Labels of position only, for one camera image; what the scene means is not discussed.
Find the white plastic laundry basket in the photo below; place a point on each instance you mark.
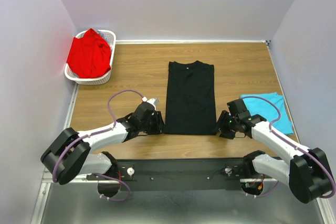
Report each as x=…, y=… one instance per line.
x=110, y=37

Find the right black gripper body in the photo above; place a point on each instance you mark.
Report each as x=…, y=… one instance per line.
x=232, y=127

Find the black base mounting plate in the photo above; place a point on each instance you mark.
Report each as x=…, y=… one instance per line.
x=184, y=174

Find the aluminium extrusion rail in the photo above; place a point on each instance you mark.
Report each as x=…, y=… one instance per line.
x=50, y=178

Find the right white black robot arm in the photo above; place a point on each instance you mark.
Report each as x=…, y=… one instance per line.
x=305, y=171

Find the black t shirt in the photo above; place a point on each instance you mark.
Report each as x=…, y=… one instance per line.
x=190, y=99

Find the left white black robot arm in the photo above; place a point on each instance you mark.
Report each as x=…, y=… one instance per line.
x=71, y=153

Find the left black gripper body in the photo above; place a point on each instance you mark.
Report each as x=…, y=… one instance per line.
x=149, y=127

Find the folded turquoise t shirt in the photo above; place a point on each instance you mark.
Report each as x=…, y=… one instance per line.
x=266, y=110

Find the red t shirt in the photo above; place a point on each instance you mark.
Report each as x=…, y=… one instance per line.
x=89, y=56

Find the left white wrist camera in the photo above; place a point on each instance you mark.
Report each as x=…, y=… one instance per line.
x=152, y=101

